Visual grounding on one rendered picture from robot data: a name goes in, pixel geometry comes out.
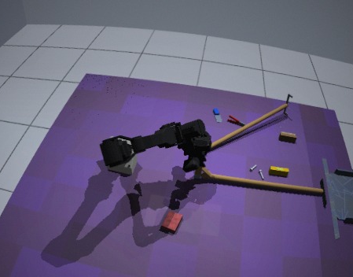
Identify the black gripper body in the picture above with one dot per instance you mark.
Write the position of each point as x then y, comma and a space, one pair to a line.
193, 162

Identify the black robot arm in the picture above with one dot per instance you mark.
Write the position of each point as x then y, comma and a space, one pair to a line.
115, 151

